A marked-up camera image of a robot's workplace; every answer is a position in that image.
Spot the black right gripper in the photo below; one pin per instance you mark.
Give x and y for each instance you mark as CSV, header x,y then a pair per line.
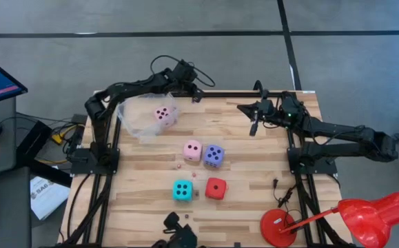
x,y
268,112

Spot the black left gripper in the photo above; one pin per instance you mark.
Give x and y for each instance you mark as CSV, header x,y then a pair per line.
x,y
183,77

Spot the large pink foam die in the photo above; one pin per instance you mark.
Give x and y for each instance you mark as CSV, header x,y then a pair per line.
x,y
164,115
193,150

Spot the large purple foam die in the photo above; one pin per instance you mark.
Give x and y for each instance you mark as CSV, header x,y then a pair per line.
x,y
214,156

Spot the clear plastic container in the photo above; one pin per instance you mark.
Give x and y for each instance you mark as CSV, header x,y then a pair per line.
x,y
133,117

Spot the large teal foam die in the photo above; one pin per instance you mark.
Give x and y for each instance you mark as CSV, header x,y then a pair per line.
x,y
182,190

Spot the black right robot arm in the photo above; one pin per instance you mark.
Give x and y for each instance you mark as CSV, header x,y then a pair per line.
x,y
340,149

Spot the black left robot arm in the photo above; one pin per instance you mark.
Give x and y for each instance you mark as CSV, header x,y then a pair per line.
x,y
101,131

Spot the large red foam die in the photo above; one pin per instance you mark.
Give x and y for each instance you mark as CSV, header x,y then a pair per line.
x,y
215,188

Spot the black power adapter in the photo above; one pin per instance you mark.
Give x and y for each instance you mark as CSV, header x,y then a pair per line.
x,y
79,119

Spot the red desk lamp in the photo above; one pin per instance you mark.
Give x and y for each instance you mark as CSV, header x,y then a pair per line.
x,y
375,217

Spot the white printed booklet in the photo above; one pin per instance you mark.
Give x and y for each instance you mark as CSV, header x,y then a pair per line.
x,y
47,199

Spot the grey side desk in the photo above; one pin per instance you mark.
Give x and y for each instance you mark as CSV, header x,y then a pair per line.
x,y
9,206

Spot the black metal table frame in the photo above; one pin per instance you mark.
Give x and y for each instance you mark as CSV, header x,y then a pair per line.
x,y
226,94

